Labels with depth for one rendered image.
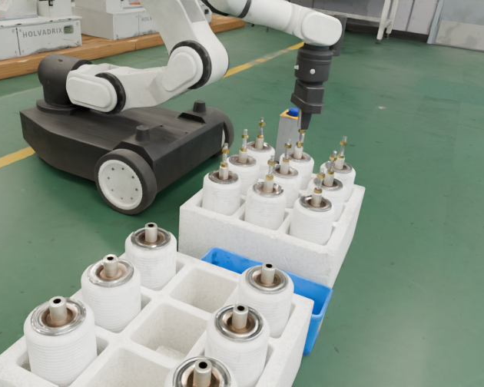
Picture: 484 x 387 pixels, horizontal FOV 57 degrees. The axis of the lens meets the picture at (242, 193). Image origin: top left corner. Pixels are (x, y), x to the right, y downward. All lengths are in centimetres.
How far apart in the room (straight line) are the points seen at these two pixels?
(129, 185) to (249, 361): 81
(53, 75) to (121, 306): 113
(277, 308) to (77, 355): 32
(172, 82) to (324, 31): 50
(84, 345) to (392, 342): 69
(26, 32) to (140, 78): 161
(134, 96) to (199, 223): 60
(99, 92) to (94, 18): 216
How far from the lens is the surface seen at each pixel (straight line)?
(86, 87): 162
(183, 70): 137
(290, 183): 114
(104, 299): 77
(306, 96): 118
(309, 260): 103
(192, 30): 139
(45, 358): 72
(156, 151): 139
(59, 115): 176
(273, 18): 110
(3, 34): 296
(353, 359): 105
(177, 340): 89
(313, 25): 112
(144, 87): 153
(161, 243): 86
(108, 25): 365
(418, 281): 134
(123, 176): 138
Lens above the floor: 74
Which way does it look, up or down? 28 degrees down
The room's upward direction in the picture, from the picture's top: 6 degrees clockwise
